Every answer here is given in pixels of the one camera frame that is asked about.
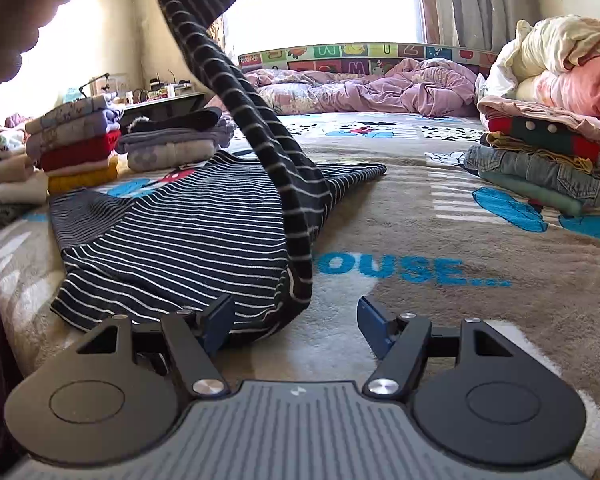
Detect white printed folded garment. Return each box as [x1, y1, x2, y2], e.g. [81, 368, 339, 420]
[0, 127, 31, 168]

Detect mustard yellow folded garment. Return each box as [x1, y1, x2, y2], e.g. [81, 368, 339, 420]
[487, 132, 593, 173]

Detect beige folded cloth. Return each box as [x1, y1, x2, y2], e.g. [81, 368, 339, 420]
[0, 155, 36, 186]

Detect pale pink folded garment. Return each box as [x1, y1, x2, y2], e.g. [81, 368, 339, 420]
[477, 95, 600, 148]

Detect pile of folded clothes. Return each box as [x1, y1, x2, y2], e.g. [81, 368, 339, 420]
[477, 170, 600, 218]

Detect right stack of folded clothes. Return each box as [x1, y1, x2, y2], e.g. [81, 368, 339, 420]
[462, 144, 600, 201]

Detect red folded cloth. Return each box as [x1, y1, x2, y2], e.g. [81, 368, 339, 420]
[39, 130, 122, 172]

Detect wooden-framed window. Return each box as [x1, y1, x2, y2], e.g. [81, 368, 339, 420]
[225, 0, 426, 56]

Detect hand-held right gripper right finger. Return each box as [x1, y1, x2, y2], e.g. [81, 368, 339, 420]
[355, 295, 520, 403]

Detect grey folded cloth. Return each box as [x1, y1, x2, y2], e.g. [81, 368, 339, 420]
[0, 197, 31, 228]

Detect yellow folded cloth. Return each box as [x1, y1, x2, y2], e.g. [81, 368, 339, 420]
[46, 157, 120, 196]

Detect black fuzzy garment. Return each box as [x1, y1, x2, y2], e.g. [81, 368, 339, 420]
[125, 107, 221, 136]

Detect cartoon printed blanket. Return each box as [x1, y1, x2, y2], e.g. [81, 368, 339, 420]
[0, 110, 600, 480]

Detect purple-grey folded garment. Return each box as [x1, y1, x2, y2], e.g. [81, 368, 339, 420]
[117, 122, 236, 156]

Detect dark desk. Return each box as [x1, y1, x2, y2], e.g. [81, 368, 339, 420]
[122, 91, 211, 121]

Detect black white-striped shirt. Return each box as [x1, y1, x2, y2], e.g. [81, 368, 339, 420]
[49, 0, 388, 351]

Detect pale printed folded cloth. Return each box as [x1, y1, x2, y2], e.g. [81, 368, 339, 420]
[25, 94, 118, 133]

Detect cream folded cloth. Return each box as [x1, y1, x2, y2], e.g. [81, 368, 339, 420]
[0, 170, 50, 206]

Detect red green buttoned garment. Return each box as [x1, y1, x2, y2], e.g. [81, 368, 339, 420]
[487, 116, 600, 161]

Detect lavender folded cloth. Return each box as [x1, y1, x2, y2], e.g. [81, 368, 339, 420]
[27, 110, 126, 147]

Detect cluttered small desk items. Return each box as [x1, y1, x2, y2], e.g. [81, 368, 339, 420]
[80, 71, 203, 103]

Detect cream quilt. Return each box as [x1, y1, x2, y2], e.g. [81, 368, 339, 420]
[515, 14, 600, 81]

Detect grey curtain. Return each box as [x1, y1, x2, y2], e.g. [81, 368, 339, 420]
[415, 0, 541, 53]

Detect colourful alphabet foam mat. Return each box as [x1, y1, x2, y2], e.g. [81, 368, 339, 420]
[237, 42, 501, 76]

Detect salmon pink quilt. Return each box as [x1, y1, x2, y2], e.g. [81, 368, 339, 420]
[527, 52, 600, 118]

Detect white quilt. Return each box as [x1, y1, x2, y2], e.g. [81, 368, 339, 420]
[475, 42, 541, 111]

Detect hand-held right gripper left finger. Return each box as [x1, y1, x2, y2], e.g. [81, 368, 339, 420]
[74, 293, 238, 402]

